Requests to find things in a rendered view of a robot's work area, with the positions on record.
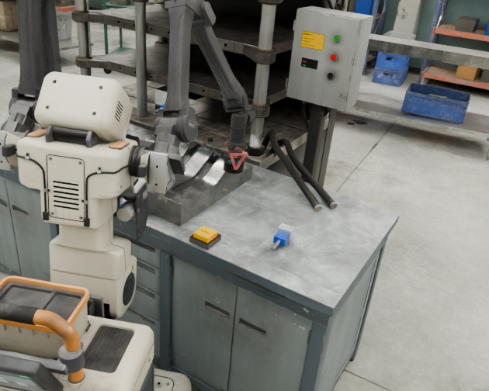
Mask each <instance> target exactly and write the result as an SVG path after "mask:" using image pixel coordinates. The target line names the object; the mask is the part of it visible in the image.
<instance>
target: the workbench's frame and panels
mask: <svg viewBox="0 0 489 391"><path fill-rule="evenodd" d="M398 219H399V217H398V218H397V219H396V221H395V222H394V224H393V226H392V227H391V228H390V229H389V231H388V232H387V234H386V235H385V237H384V238H383V239H382V240H381V242H380V244H379V245H378V247H377V248H376V250H375V251H374V252H373V253H372V255H371V256H370V258H369V260H368V261H367V262H366V263H365V265H364V266H363V268H362V269H361V271H360V272H359V274H358V275H357V276H356V277H355V279H354V281H353V282H352V284H351V285H350V286H349V288H348V289H347V290H346V292H345V294H344V295H343V296H342V298H341V299H340V300H339V302H338V303H337V305H336V306H335V308H334V309H332V308H330V307H328V306H325V305H323V304H321V303H319V302H316V301H314V300H312V299H309V298H307V297H306V296H302V295H300V294H299V293H297V292H294V291H292V290H290V289H287V288H285V287H283V286H280V285H278V284H276V283H274V282H271V281H269V280H267V279H264V278H263V277H260V276H258V275H256V274H253V273H251V272H249V271H247V270H244V269H243V268H240V267H238V266H236V265H233V264H231V263H229V262H227V261H224V260H222V259H220V258H217V257H215V256H213V255H211V254H208V253H206V252H205V251H201V250H200V249H198V248H195V247H193V246H191V245H188V244H186V243H184V242H181V241H180V240H177V239H175V238H174V237H170V236H168V235H166V234H163V233H162V232H159V231H157V230H155V229H152V228H150V227H148V226H146V227H145V230H144V232H143V233H142V235H141V236H140V238H139V240H136V221H135V220H132V219H130V220H129V221H127V222H124V221H122V220H120V219H119V218H118V217H117V216H115V217H114V218H113V236H117V237H125V238H127V239H129V240H130V242H131V252H130V255H133V256H135V257H136V259H137V274H136V291H135V294H134V299H133V301H132V303H131V304H130V305H129V307H128V308H127V310H126V312H125V313H124V315H122V316H121V317H120V318H116V319H115V320H119V321H124V322H128V323H133V324H141V325H146V326H149V327H150V328H151V329H152V330H153V334H154V357H153V360H152V361H153V362H156V363H157V364H159V365H160V369H161V370H165V371H170V372H178V373H182V374H184V375H186V376H187V377H188V378H189V380H190V382H191V384H192V385H194V386H196V387H197V388H199V389H201V390H202V391H332V390H333V389H334V387H335V385H336V383H337V382H338V380H339V378H340V377H341V375H342V373H343V372H344V370H345V367H346V366H347V364H348V363H349V362H352V361H353V360H354V359H355V356H356V355H357V351H358V348H359V343H360V340H361V336H362V332H363V328H364V325H365V322H366V317H367V313H368V310H369V305H370V302H371V299H372V295H373V290H374V287H375V284H376V279H377V276H378V272H379V269H380V264H381V261H382V257H383V253H384V249H385V246H386V242H387V238H388V235H389V234H390V232H391V231H392V229H393V228H394V227H395V225H396V224H397V222H398ZM57 235H59V228H58V225H57V224H56V223H47V222H44V221H43V219H42V213H41V196H40V190H39V189H32V188H28V187H26V186H25V185H23V184H21V182H20V180H19V169H18V168H16V169H14V170H12V171H7V170H2V169H0V270H1V271H3V272H4V273H6V274H8V275H10V276H13V275H14V276H19V277H24V278H29V279H38V280H43V281H48V282H50V248H49V245H50V242H51V241H52V240H53V239H54V238H55V237H56V236H57Z"/></svg>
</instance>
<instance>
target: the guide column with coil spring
mask: <svg viewBox="0 0 489 391"><path fill-rule="evenodd" d="M134 7H135V40H136V72H137V117H140V118H145V117H147V50H146V2H134Z"/></svg>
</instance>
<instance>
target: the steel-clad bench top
mask: <svg viewBox="0 0 489 391"><path fill-rule="evenodd" d="M8 118H9V114H8V115H5V116H0V129H1V127H2V124H3V123H4V122H5V121H6V120H8ZM244 163H245V164H248V165H251V166H253V168H252V176H251V179H250V180H249V181H247V182H246V183H244V184H243V185H241V186H240V187H238V188H237V189H235V190H234V191H233V192H231V193H229V194H227V195H226V196H225V197H223V198H222V199H220V200H218V201H217V202H215V203H214V204H213V205H211V206H209V207H208V208H206V209H205V210H204V211H202V212H201V213H199V214H197V215H196V216H194V217H193V218H192V219H190V220H188V221H187V222H185V223H184V224H183V225H181V226H179V225H177V224H175V223H172V222H170V221H167V220H165V219H162V218H161V217H159V216H155V215H154V214H151V213H148V216H147V223H146V226H148V227H150V228H152V229H155V230H157V231H159V232H162V233H163V234H166V235H168V236H170V237H174V238H175V239H177V240H180V241H181V242H184V243H186V244H188V245H191V246H193V247H195V248H198V249H200V250H201V251H205V252H206V253H208V254H211V255H213V256H215V257H217V258H220V259H222V260H224V261H227V262H229V263H231V264H233V265H236V266H238V267H240V268H243V269H244V270H247V271H249V272H251V273H253V274H256V275H258V276H260V277H263V278H264V279H267V280H269V281H271V282H274V283H276V284H278V285H280V286H283V287H285V288H287V289H290V290H292V291H294V292H297V293H299V294H300V295H302V296H306V297H307V298H309V299H312V300H314V301H316V302H319V303H321V304H323V305H325V306H328V307H330V308H332V309H334V308H335V306H336V305H337V303H338V302H339V300H340V299H341V298H342V296H343V295H344V294H345V292H346V290H347V289H348V288H349V286H350V285H351V284H352V282H353V281H354V279H355V277H356V276H357V275H358V274H359V272H360V271H361V269H362V268H363V266H364V265H365V263H366V262H367V261H368V260H369V258H370V256H371V255H372V253H373V252H374V251H375V250H376V248H377V247H378V245H379V244H380V242H381V240H382V239H383V238H384V237H385V235H386V234H387V232H388V231H389V229H390V228H391V227H392V226H393V224H394V222H395V221H396V219H397V218H398V217H399V215H400V213H396V212H394V211H391V210H388V209H384V208H382V207H379V206H375V205H373V204H370V203H367V202H363V201H361V200H358V199H354V198H352V197H349V196H346V195H342V194H340V193H337V192H333V191H331V190H328V189H324V188H323V189H324V190H325V191H326V192H327V194H329V196H330V197H332V198H333V200H334V201H335V202H336V203H337V206H336V208H334V209H331V208H330V206H329V205H328V204H327V203H326V202H325V201H324V200H323V199H322V198H321V197H320V195H319V194H318V193H317V192H316V191H315V189H314V188H313V187H312V186H311V185H310V183H307V182H305V184H306V185H307V187H308V188H309V190H310V191H311V192H312V194H313V195H314V197H315V198H316V200H317V201H318V202H319V203H320V205H321V207H322V209H321V210H320V211H318V212H316V211H315V210H314V208H313V206H312V205H311V204H310V202H309V201H308V199H307V197H306V196H305V195H304V194H303V192H302V191H301V189H300V187H299V186H298V184H297V183H296V182H295V181H294V179H293V178H291V177H289V176H286V175H282V174H280V173H277V172H274V171H270V170H268V169H265V168H261V167H259V166H256V165H253V164H249V163H247V162H244ZM281 223H284V224H287V225H290V226H292V227H295V229H294V235H293V240H292V241H291V243H290V244H286V245H285V246H281V245H278V246H277V247H276V248H275V250H274V251H272V250H271V247H272V246H273V245H274V244H275V243H273V238H274V236H275V235H276V233H277V230H278V227H279V225H280V224H281ZM203 226H205V227H209V228H211V229H213V230H216V231H217V233H218V234H220V235H221V240H220V241H219V242H217V243H216V244H215V245H214V246H212V247H211V248H210V249H209V250H207V249H205V248H203V247H200V246H198V245H196V244H193V243H191V242H189V237H190V236H192V235H193V234H194V232H196V231H197V230H198V229H199V228H201V227H203Z"/></svg>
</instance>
